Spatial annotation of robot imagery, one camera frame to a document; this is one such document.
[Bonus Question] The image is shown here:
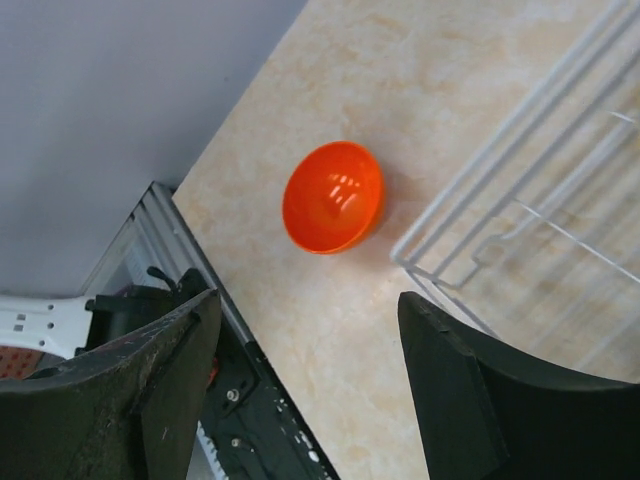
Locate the aluminium frame rail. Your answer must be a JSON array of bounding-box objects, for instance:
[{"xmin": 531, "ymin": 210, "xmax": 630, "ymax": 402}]
[{"xmin": 81, "ymin": 182, "xmax": 254, "ymax": 343}]

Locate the white wire dish rack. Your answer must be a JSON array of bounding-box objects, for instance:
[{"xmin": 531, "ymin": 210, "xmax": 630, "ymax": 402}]
[{"xmin": 391, "ymin": 1, "xmax": 639, "ymax": 383}]

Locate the orange bottom stacked bowl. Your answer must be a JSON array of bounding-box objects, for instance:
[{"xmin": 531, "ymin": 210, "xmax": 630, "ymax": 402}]
[{"xmin": 281, "ymin": 140, "xmax": 387, "ymax": 255}]

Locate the orange perforated basket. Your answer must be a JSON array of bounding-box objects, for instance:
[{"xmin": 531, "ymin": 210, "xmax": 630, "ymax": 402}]
[{"xmin": 0, "ymin": 346, "xmax": 44, "ymax": 380}]

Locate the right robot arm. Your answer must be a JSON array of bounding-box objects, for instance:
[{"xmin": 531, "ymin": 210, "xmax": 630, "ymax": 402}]
[{"xmin": 1, "ymin": 269, "xmax": 639, "ymax": 479}]

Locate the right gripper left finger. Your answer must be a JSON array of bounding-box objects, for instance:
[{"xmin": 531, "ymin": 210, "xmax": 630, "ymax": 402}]
[{"xmin": 1, "ymin": 290, "xmax": 221, "ymax": 479}]

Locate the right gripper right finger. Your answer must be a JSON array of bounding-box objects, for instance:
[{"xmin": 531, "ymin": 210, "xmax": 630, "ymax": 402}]
[{"xmin": 398, "ymin": 292, "xmax": 639, "ymax": 479}]

